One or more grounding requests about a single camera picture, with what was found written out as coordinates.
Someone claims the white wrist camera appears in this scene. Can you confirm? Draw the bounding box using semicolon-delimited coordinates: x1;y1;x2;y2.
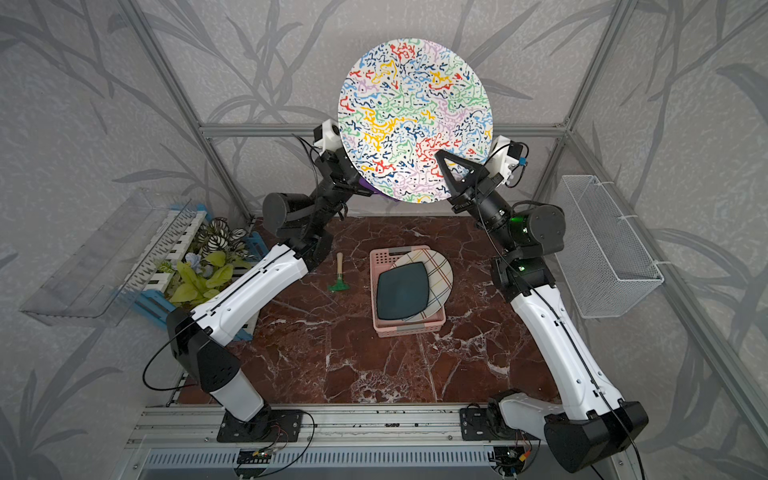
485;135;530;188
313;119;343;153

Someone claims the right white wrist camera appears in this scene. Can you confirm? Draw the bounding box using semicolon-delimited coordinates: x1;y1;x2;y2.
485;135;530;188

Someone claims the blue white wooden crate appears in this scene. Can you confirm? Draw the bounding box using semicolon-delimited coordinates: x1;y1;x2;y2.
128;206;268;328

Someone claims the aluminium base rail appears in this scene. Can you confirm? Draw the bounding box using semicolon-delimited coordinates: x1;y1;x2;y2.
122;403;631;451

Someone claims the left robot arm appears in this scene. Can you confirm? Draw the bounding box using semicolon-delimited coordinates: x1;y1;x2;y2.
166;149;368;424

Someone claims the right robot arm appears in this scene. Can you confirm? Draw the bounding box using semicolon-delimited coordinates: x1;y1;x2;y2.
435;150;649;473

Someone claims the colourful squiggle round plate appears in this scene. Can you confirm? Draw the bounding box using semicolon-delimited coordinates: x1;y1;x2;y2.
337;38;493;204

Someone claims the purple microfiber cloth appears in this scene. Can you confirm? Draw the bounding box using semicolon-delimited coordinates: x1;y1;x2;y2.
359;176;383;195

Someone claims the dark teal square plate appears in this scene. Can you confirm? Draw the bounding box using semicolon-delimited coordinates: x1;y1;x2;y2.
376;262;429;321

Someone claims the white mesh wall basket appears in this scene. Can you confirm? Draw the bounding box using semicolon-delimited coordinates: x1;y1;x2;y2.
552;175;664;318

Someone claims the clear acrylic shelf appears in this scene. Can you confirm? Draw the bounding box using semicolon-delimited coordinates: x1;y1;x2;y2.
20;188;198;328

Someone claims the green artificial plant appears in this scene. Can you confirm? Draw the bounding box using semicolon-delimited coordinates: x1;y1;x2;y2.
148;217;254;308

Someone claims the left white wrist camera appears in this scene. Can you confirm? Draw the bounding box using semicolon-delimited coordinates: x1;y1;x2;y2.
313;119;343;153

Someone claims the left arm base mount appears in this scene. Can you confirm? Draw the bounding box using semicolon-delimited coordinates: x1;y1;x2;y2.
217;406;303;443

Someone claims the white plaid striped plate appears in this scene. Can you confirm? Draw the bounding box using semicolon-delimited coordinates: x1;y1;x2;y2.
392;248;454;324

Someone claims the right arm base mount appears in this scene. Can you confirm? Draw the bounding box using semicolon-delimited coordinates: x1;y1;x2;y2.
459;403;539;441

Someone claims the pink plastic basket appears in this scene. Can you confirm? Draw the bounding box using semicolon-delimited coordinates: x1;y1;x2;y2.
369;245;446;338

